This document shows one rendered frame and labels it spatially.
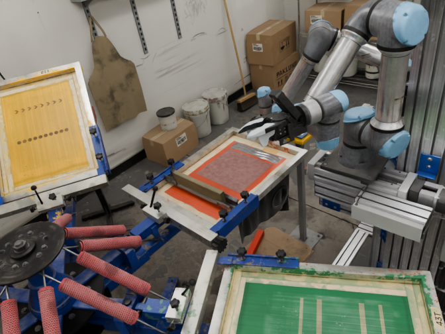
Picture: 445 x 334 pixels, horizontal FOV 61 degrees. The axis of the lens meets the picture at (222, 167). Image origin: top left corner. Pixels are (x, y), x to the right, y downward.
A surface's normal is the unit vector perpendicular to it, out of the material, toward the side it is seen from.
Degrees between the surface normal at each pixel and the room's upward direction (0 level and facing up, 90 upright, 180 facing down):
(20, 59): 90
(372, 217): 90
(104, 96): 88
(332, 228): 0
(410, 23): 82
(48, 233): 0
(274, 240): 1
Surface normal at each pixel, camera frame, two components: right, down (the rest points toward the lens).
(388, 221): -0.62, 0.53
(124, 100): 0.29, 0.53
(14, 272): -0.15, -0.80
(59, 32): 0.73, 0.30
